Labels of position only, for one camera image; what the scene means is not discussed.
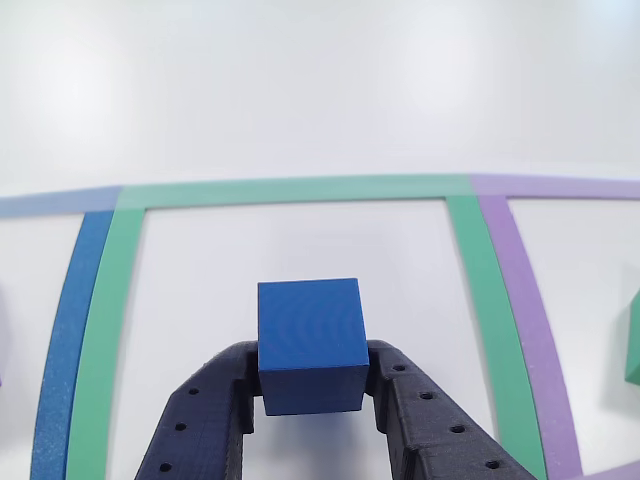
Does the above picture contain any small blue block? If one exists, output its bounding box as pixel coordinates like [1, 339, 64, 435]
[257, 277, 371, 417]

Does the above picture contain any green block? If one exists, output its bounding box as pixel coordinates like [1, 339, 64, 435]
[623, 288, 640, 386]

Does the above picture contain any purple tape square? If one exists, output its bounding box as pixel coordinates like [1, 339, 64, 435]
[467, 172, 640, 480]

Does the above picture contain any blue tape square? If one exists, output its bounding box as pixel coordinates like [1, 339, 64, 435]
[0, 185, 124, 480]

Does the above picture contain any green tape square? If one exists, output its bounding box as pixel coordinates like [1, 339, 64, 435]
[64, 173, 549, 480]

